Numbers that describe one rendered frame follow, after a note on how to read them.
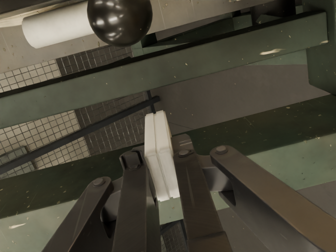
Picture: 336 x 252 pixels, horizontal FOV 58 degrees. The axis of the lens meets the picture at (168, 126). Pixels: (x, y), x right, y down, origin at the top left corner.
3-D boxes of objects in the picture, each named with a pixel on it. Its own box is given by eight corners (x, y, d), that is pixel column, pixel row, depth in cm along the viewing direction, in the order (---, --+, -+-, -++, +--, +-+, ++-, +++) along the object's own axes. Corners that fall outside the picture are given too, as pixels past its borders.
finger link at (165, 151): (157, 152, 16) (171, 148, 16) (154, 111, 22) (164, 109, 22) (171, 199, 17) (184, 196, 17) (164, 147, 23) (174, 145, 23)
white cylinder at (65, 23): (40, 47, 31) (114, 27, 31) (29, 50, 29) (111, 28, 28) (28, 17, 30) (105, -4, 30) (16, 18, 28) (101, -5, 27)
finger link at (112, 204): (156, 210, 15) (98, 225, 15) (154, 163, 20) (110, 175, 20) (148, 185, 14) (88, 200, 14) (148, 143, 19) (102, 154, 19)
